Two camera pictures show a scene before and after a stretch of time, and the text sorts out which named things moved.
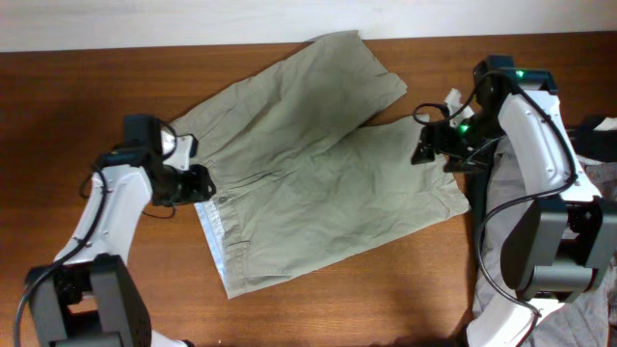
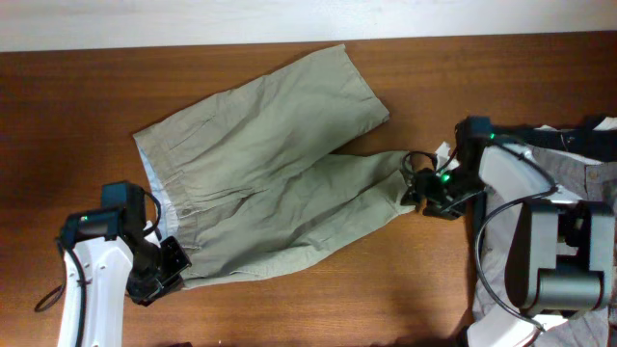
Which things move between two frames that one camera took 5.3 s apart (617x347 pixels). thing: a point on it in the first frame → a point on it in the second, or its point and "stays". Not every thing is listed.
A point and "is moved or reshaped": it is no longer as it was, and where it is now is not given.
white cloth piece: (607, 124) stays
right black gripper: (439, 145) → (429, 191)
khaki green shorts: (298, 174) is moved or reshaped
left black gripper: (198, 183) → (161, 272)
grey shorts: (590, 320) stays
